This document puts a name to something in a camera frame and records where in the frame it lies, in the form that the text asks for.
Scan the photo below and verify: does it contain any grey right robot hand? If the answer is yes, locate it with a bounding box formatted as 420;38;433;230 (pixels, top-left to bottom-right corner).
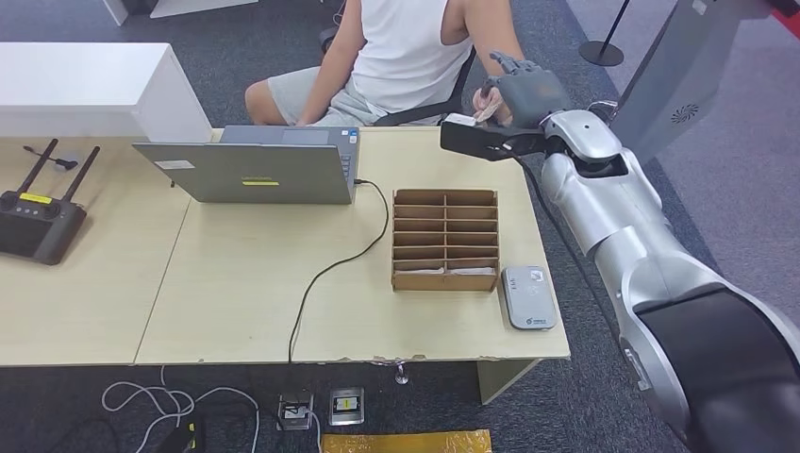
481;51;574;130

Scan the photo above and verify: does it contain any person's left hand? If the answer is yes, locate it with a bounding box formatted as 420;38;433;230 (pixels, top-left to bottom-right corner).
473;86;515;126

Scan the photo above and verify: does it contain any person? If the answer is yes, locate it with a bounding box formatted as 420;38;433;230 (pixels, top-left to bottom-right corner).
244;0;527;128

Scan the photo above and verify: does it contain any wooden card organizer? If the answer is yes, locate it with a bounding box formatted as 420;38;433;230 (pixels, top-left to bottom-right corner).
391;188;501;294

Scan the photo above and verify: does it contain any grey card reader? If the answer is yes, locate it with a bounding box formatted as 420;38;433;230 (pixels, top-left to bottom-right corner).
501;265;558;331

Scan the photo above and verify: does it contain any black office chair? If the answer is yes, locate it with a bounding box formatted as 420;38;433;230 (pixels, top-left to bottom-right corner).
318;25;478;128

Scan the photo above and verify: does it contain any chrome round base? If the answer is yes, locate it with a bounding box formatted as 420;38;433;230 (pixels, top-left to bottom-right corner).
587;99;621;125

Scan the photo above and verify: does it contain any silver kiosk stand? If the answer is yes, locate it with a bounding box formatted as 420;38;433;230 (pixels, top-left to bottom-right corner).
608;0;776;165

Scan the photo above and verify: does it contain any grey laptop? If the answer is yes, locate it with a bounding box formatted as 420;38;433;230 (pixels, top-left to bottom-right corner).
131;125;362;207

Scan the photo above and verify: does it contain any beige desk leg panel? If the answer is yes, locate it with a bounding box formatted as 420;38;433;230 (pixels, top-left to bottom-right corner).
477;358;541;406

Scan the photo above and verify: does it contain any white furniture panel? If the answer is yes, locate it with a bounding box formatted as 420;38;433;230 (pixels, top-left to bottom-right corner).
101;0;260;27

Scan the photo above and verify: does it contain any silver floor socket plate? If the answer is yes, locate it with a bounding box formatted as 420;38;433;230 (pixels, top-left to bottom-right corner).
329;387;366;428

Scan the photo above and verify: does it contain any yellow foil mat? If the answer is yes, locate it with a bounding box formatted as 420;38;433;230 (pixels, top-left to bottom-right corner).
321;429;493;453

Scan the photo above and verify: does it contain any open floor socket box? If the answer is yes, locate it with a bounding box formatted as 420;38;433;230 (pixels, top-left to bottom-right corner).
277;394;314;432

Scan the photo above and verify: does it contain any white cabinet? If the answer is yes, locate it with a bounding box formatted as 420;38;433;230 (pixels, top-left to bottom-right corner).
0;42;214;144

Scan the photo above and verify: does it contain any black controller with antennas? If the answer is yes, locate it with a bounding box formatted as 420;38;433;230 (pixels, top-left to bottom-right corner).
0;138;101;267

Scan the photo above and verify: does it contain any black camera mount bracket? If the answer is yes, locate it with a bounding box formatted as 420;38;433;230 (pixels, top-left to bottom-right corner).
440;120;555;163

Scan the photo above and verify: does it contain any black stanchion post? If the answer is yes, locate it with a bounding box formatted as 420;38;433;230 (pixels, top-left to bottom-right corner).
579;0;632;68

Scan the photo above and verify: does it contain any black laptop cable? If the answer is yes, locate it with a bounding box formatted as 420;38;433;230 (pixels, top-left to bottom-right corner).
286;178;391;365

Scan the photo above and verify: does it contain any small black cable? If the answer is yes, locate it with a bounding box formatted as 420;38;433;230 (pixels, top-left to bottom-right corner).
22;145;80;173

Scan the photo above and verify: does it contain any white floor cable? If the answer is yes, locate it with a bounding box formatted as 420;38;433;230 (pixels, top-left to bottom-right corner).
101;366;261;453

